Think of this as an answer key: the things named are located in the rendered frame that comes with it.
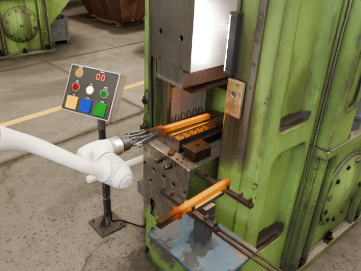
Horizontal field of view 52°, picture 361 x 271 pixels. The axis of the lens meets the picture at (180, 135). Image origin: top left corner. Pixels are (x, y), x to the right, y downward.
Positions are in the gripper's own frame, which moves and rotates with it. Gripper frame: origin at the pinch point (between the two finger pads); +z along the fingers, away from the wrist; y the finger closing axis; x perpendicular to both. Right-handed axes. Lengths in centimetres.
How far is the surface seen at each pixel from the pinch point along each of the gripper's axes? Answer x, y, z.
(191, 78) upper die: 27.5, 7.6, 15.7
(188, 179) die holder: -18.4, 22.0, 4.4
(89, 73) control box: 13, -60, -3
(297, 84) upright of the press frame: 28, 42, 52
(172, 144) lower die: -9.3, 2.5, 9.8
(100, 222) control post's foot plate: -99, -58, -4
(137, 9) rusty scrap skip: -68, -563, 378
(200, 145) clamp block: -6.2, 15.6, 16.9
